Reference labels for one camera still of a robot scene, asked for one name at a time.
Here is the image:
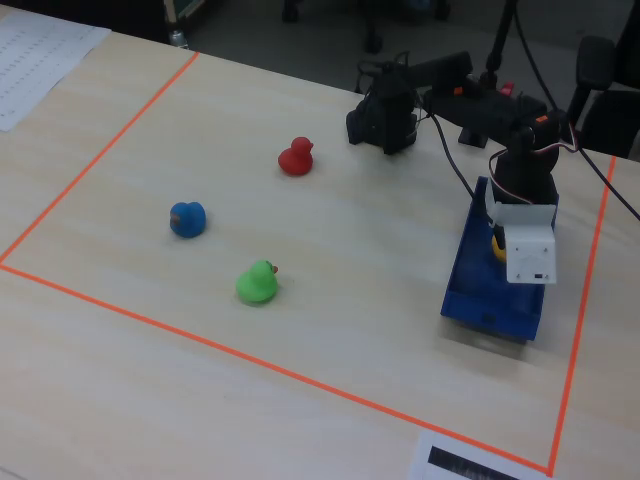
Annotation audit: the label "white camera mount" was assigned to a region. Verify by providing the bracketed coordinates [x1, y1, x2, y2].
[483, 192, 559, 286]

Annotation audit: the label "green rubber duck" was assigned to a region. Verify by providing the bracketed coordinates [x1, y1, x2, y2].
[235, 259, 280, 307]

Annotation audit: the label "black camera cable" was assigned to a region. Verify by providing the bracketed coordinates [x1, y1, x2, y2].
[424, 107, 496, 229]

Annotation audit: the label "red rubber duck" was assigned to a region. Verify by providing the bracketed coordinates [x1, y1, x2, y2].
[277, 136, 315, 178]

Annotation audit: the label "long orange tape strip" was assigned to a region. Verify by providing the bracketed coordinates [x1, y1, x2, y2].
[0, 262, 554, 475]

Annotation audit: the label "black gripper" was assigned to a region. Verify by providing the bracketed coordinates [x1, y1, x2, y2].
[491, 134, 560, 246]

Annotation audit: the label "thick black cable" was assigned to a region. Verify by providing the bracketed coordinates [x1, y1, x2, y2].
[512, 0, 640, 221]

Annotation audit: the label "blue rubber duck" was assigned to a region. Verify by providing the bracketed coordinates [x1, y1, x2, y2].
[168, 200, 208, 239]

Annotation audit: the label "white paper with black bar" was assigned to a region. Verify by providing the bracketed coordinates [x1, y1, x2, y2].
[407, 429, 551, 480]

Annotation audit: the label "black office chair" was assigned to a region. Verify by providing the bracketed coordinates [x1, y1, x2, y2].
[569, 0, 640, 161]

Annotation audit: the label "black camera stand pole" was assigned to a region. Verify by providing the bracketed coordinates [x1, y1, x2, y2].
[487, 0, 519, 86]

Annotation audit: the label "blue plastic box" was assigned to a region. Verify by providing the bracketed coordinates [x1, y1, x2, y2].
[439, 174, 560, 345]

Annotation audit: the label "yellow rubber duck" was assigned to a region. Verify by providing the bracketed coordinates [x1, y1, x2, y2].
[490, 232, 509, 265]

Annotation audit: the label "red white servo wires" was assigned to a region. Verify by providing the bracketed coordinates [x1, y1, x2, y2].
[487, 117, 584, 206]

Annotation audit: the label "printed white paper sheet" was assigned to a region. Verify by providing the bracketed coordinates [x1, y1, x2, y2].
[0, 10, 112, 134]

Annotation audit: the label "black table clamp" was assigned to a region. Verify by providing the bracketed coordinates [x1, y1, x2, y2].
[457, 127, 491, 148]

